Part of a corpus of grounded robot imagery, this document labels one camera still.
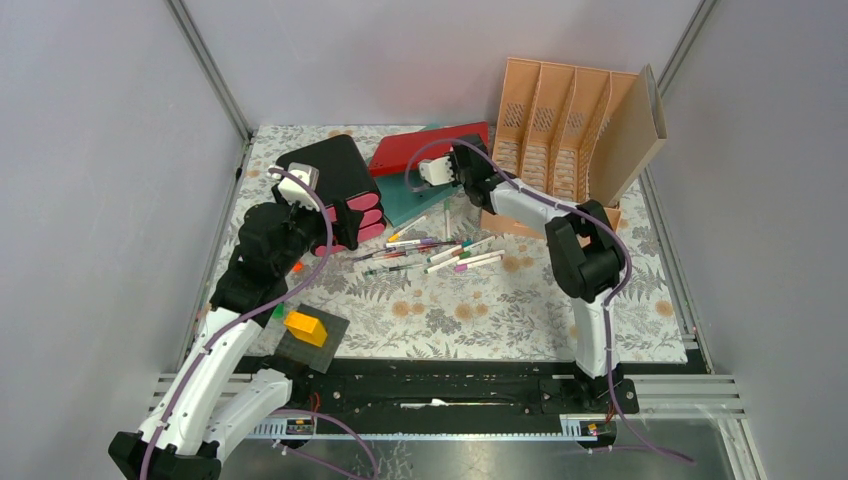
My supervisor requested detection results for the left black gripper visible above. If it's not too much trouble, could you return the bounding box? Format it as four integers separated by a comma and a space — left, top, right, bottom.
273, 183, 363, 275

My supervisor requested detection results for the black pink drawer box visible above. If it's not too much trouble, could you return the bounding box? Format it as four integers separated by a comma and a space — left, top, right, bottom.
275, 134, 387, 253

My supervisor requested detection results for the red folder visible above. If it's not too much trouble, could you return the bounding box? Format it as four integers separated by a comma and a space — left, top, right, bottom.
368, 122, 489, 178

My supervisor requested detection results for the beige folder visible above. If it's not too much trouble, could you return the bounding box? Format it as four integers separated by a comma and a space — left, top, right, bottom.
588, 65, 668, 207

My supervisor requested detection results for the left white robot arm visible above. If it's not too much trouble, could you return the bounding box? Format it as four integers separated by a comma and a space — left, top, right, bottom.
108, 202, 333, 479

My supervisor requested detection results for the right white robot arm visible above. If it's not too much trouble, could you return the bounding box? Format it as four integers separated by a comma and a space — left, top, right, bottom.
448, 136, 632, 415

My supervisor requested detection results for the yellow tipped white marker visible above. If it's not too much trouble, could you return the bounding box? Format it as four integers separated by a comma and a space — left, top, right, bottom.
388, 215, 427, 243

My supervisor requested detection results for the black gel pen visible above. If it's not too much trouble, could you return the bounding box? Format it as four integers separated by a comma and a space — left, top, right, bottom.
362, 263, 428, 276

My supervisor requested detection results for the teal folder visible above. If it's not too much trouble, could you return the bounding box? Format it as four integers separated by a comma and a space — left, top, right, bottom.
369, 124, 459, 228

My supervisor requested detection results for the teal capped white marker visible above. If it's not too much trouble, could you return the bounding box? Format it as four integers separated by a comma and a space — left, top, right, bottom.
427, 235, 496, 263

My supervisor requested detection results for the purple capped white marker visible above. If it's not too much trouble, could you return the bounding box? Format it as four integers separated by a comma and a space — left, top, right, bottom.
385, 237, 437, 249

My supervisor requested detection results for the green capped white marker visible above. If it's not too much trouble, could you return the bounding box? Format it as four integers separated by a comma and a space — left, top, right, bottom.
424, 256, 460, 274

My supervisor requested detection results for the peach plastic file organizer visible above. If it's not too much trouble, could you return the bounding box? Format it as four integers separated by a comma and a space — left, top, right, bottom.
491, 57, 638, 201

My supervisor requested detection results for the green highlighter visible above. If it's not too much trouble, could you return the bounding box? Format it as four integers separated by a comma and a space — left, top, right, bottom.
271, 303, 286, 319

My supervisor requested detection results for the yellow toy block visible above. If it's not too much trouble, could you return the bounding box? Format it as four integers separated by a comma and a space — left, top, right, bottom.
283, 311, 328, 348

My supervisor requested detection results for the floral table mat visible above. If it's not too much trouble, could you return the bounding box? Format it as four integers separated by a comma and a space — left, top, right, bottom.
190, 124, 690, 363

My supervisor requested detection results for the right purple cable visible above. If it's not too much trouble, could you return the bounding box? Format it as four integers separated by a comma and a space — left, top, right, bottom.
404, 138, 697, 465

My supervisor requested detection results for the purple cable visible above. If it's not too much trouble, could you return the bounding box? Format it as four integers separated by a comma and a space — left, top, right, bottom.
404, 138, 697, 465
137, 166, 333, 480

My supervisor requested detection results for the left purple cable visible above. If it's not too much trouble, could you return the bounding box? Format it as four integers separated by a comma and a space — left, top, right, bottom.
137, 166, 333, 480

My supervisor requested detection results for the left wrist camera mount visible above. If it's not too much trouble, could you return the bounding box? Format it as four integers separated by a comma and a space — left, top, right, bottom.
272, 162, 319, 211

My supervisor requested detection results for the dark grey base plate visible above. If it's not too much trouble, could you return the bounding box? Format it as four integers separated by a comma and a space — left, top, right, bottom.
274, 304, 350, 373

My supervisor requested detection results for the black mounting rail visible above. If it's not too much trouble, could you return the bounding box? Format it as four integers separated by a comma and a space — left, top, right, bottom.
231, 354, 641, 437

